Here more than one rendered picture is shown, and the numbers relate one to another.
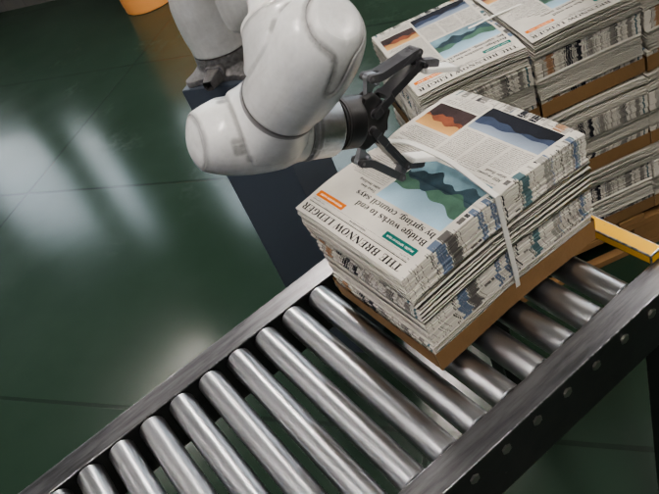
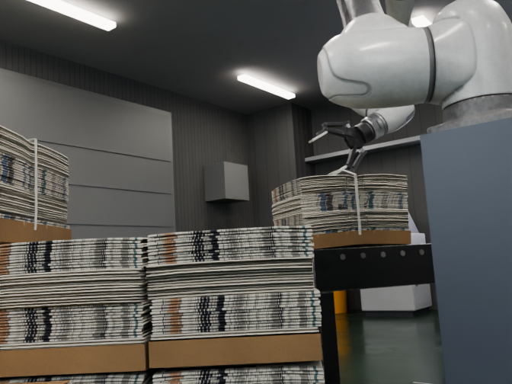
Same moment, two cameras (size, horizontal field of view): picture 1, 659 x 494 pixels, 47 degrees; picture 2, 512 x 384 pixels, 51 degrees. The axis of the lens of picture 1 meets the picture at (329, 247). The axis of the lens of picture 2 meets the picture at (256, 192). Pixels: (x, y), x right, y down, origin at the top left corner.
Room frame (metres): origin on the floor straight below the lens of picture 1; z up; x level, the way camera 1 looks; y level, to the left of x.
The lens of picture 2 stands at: (2.81, -0.38, 0.77)
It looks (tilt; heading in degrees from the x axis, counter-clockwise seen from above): 8 degrees up; 183
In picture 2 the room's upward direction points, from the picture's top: 3 degrees counter-clockwise
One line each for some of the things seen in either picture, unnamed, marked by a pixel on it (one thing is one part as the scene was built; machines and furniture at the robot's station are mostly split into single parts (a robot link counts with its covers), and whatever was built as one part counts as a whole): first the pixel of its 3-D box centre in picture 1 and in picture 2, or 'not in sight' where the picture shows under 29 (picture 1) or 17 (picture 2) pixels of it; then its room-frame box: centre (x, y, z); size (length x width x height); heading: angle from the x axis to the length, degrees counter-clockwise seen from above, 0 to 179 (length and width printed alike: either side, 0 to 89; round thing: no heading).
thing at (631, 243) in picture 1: (554, 207); not in sight; (1.01, -0.40, 0.81); 0.43 x 0.03 x 0.02; 20
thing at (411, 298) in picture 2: not in sight; (393, 257); (-4.73, 1.04, 0.77); 0.78 x 0.66 x 1.54; 57
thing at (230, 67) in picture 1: (225, 57); (486, 121); (1.72, 0.04, 1.03); 0.22 x 0.18 x 0.06; 147
